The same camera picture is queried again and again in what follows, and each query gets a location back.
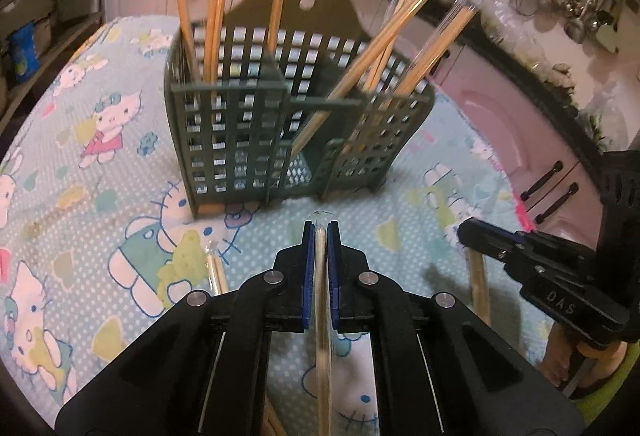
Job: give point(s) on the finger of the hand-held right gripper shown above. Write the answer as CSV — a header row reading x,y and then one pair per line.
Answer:
x,y
555,296
560,247

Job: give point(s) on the person's foot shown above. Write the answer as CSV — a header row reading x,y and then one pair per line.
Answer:
x,y
557,356

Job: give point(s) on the heap of garlic bulbs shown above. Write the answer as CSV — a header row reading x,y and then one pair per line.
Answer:
x,y
560,76

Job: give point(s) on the clear plastic bag of vegetables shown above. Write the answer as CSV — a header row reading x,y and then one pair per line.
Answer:
x,y
515,36

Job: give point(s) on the green plastic utensil basket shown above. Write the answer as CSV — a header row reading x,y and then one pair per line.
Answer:
x,y
240,126

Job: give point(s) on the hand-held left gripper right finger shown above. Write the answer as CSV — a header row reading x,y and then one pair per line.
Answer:
x,y
334,276

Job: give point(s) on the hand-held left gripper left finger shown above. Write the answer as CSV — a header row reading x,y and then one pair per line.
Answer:
x,y
309,276

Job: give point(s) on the row of hanging kitchen utensils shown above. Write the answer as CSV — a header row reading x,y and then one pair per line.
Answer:
x,y
575,11

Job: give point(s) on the wooden shelf unit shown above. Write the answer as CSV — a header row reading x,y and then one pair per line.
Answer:
x,y
65,31

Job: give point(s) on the blue snack bag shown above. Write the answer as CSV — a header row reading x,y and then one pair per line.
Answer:
x,y
24,53

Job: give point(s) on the person's right hand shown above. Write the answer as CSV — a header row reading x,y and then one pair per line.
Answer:
x,y
602,351

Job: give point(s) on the cartoon cat printed blanket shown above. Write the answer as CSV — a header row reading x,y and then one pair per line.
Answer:
x,y
100,226

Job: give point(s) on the clear plastic bag of greens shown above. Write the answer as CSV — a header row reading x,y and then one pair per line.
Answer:
x,y
605,116

